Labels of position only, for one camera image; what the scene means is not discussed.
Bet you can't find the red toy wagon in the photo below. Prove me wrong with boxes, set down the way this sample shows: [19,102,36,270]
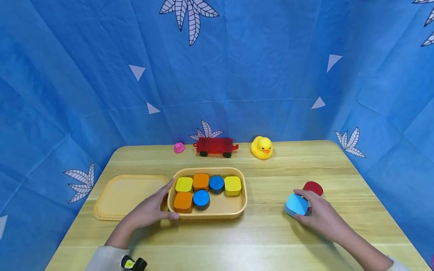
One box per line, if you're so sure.
[193,137,239,158]

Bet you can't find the beige plastic box lid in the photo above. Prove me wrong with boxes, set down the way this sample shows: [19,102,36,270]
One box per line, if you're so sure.
[93,174,170,221]

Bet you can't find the person's right forearm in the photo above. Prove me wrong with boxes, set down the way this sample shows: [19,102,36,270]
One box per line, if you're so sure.
[335,224,409,271]

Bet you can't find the yellow rubber duck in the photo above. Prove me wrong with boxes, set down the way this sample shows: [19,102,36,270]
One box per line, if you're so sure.
[250,136,274,160]

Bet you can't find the beige plastic box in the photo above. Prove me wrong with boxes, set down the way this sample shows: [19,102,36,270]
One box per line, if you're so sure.
[167,167,248,220]

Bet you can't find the blue round block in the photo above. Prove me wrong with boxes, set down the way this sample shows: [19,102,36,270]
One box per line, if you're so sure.
[193,190,210,210]
[208,175,225,194]

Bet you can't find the red round block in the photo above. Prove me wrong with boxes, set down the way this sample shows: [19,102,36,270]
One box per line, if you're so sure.
[303,181,324,197]

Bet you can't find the black wrist band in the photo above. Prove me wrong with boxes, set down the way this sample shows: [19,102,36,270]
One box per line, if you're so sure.
[121,255,148,271]

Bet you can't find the orange square block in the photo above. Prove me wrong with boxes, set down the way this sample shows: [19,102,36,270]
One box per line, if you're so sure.
[193,173,210,191]
[173,192,194,214]

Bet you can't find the person's right hand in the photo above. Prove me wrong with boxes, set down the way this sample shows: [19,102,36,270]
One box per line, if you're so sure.
[292,189,347,242]

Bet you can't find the yellow square block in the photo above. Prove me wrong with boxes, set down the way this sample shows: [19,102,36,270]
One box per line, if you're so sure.
[224,176,242,196]
[175,177,193,193]

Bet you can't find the person's left hand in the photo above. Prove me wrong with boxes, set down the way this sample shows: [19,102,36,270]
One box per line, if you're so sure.
[122,179,180,231]

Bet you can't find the light blue block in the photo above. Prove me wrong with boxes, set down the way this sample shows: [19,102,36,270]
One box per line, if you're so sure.
[284,193,310,218]

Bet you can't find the person's left forearm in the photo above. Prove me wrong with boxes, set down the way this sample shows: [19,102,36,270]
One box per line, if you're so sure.
[85,221,137,271]

